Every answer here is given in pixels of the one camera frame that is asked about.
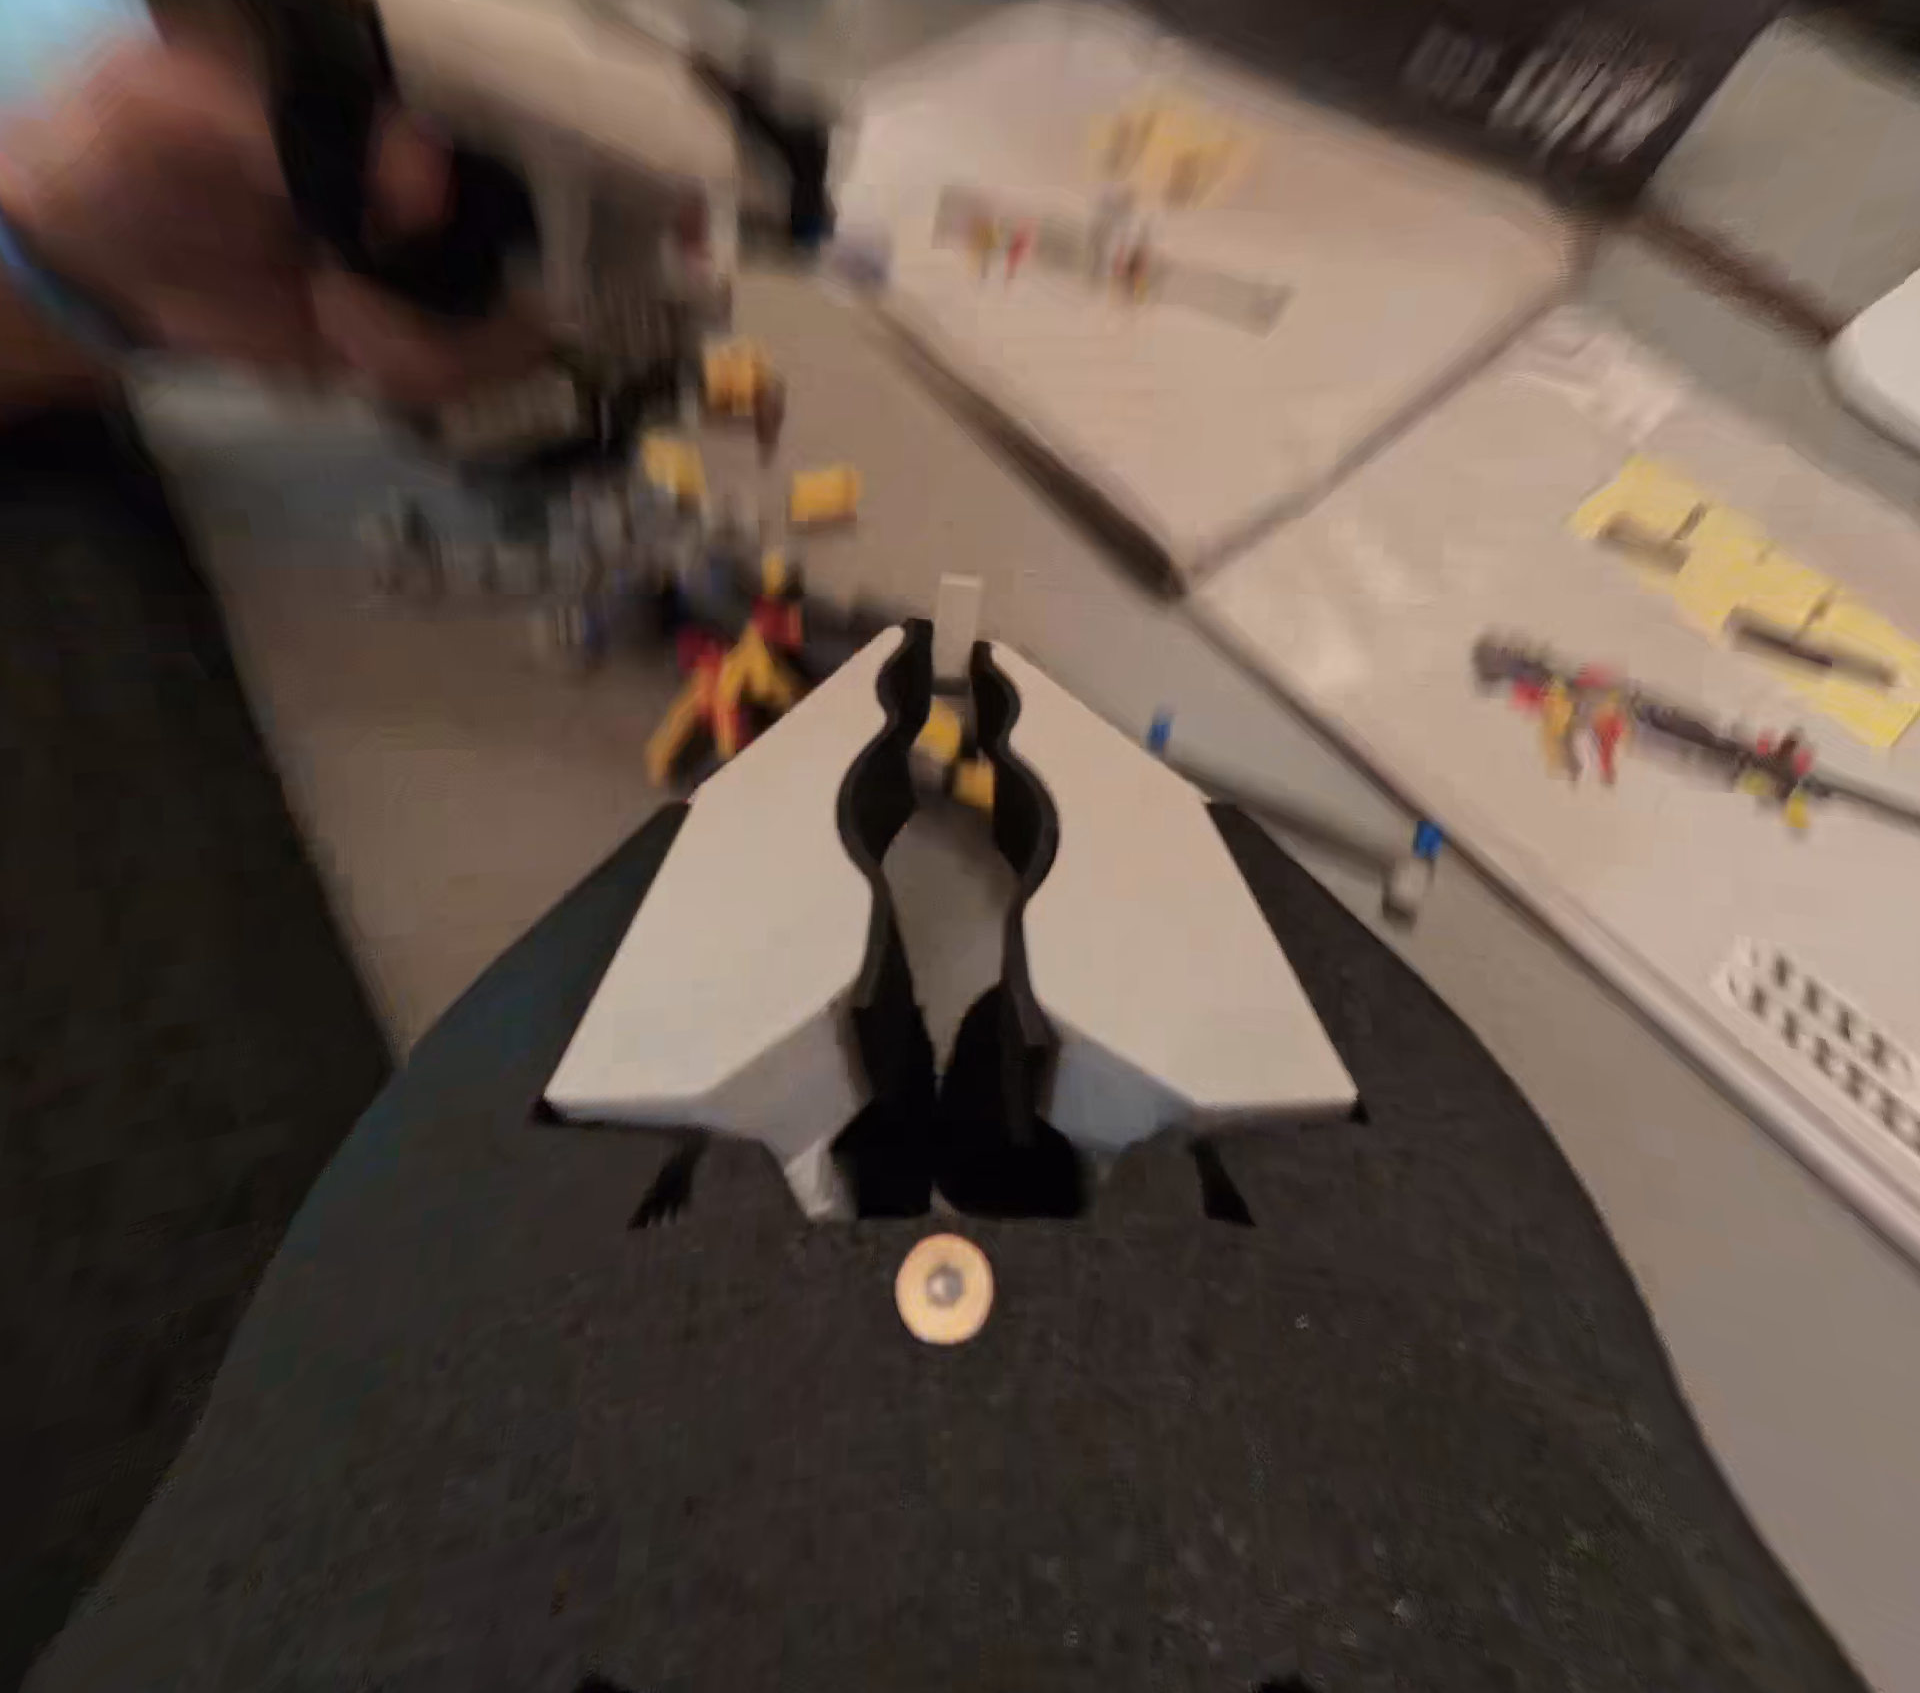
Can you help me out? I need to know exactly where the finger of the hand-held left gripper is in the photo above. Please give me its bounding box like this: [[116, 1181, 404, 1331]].
[[352, 0, 753, 215]]

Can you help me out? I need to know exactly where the black lego connector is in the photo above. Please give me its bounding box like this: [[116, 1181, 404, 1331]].
[[717, 66, 841, 251]]

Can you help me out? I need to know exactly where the blue rubber wristband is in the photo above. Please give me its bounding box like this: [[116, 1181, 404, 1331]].
[[0, 215, 92, 357]]

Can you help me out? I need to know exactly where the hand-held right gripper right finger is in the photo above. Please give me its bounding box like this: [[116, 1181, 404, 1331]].
[[970, 637, 1363, 1162]]

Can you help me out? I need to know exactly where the lego instruction booklet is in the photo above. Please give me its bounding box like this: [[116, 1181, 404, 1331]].
[[829, 0, 1920, 1262]]

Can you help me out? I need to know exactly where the person's left hand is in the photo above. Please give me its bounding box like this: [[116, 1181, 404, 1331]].
[[0, 28, 573, 409]]

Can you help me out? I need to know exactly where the long grey Technic assembly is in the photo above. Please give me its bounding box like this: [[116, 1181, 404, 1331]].
[[573, 553, 1450, 929]]

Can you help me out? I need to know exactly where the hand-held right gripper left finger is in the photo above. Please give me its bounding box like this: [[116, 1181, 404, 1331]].
[[538, 620, 935, 1223]]

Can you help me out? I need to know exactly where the white stand with flat base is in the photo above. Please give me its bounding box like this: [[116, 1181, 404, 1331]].
[[1828, 268, 1920, 457]]

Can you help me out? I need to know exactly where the pile of lego beams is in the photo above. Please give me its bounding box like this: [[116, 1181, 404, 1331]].
[[360, 334, 873, 677]]

